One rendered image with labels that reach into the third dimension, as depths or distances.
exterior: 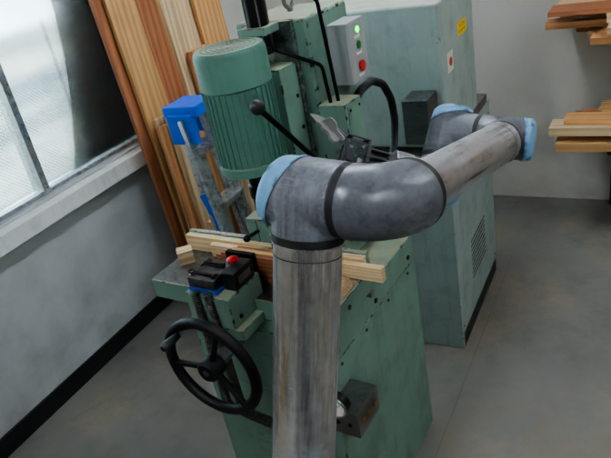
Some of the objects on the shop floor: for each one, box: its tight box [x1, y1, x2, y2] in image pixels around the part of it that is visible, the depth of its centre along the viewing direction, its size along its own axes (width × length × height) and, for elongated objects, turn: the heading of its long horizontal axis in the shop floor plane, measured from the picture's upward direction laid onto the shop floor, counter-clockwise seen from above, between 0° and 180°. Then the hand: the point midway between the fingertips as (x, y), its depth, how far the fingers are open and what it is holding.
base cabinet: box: [199, 258, 433, 458], centre depth 210 cm, size 45×58×71 cm
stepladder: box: [162, 95, 252, 235], centre depth 274 cm, size 27×25×116 cm
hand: (300, 146), depth 140 cm, fingers open, 14 cm apart
